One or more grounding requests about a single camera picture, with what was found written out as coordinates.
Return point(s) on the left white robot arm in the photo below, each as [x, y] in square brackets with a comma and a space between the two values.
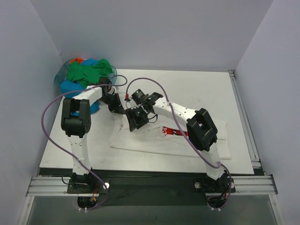
[76, 122]

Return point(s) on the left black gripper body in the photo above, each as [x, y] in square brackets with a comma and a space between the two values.
[115, 103]

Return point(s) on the white t-shirt with red print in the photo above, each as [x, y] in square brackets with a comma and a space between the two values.
[161, 137]

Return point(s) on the aluminium front frame rail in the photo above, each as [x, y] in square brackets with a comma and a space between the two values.
[47, 186]

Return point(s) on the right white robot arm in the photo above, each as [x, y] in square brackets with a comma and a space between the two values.
[196, 126]

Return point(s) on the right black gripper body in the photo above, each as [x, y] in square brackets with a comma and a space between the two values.
[135, 118]

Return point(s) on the green t-shirt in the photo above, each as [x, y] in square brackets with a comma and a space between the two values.
[88, 75]

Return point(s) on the aluminium table edge rail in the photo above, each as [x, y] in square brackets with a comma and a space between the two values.
[252, 149]

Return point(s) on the orange t-shirt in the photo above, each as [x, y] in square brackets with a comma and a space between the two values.
[78, 60]

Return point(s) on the translucent teal plastic basket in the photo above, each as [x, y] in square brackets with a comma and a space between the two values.
[61, 75]

